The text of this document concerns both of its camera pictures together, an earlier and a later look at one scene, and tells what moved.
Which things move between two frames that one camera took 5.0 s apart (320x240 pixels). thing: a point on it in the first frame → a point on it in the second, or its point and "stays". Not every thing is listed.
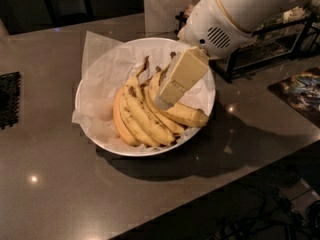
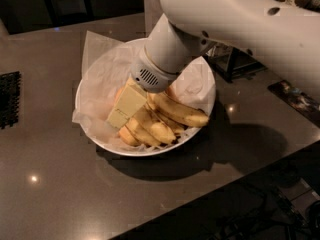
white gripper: x=210 y=28 → x=150 y=77
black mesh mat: x=9 y=99 stays
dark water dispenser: x=67 y=3 stays
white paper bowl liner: x=107 y=64 stays
